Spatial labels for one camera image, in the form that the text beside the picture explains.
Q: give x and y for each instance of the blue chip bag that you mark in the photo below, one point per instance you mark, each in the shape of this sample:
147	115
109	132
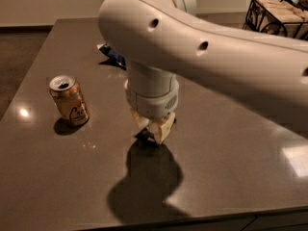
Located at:
113	57

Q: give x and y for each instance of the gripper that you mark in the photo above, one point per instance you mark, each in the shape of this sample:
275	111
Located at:
153	106

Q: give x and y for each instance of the black rxbar chocolate bar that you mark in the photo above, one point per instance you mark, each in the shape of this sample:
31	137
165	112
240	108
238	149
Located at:
146	137

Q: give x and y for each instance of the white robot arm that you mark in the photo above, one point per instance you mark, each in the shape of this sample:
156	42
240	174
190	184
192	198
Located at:
162	39

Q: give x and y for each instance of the black wire basket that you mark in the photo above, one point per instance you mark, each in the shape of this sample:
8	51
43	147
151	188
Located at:
277	17

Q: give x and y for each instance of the orange soda can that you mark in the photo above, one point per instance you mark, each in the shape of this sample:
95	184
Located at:
67	95

